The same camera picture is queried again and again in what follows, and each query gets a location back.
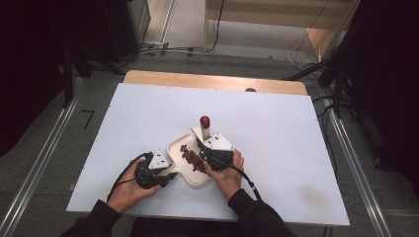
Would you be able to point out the black metal stand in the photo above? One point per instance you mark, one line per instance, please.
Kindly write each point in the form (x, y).
(338, 92)

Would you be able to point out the dark curtain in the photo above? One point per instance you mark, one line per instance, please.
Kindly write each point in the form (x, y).
(26, 65)
(388, 82)

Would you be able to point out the metal floor rail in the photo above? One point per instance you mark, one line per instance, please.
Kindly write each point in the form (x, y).
(359, 164)
(39, 161)

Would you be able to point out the person's right hand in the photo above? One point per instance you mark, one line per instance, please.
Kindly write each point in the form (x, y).
(229, 181)

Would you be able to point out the white board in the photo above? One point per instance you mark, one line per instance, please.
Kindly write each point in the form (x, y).
(263, 131)

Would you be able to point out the black cabinet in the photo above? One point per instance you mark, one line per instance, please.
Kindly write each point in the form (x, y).
(126, 26)

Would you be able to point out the cream plastic dustpan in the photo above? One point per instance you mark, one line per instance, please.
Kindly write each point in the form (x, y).
(184, 168)

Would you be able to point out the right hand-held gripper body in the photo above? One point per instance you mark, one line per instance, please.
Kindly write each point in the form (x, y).
(219, 154)

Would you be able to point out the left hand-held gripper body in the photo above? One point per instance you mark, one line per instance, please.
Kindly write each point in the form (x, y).
(150, 173)

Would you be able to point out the person's left hand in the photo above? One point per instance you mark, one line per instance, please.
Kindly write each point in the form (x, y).
(131, 194)

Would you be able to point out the pile of red beans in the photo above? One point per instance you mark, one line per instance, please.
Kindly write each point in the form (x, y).
(193, 158)

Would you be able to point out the cream brush with red cap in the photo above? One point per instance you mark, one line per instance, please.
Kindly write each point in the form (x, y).
(204, 126)

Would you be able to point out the light wooden shelf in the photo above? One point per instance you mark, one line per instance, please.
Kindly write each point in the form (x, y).
(263, 13)

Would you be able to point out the wooden table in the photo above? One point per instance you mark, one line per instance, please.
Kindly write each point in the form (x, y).
(184, 80)

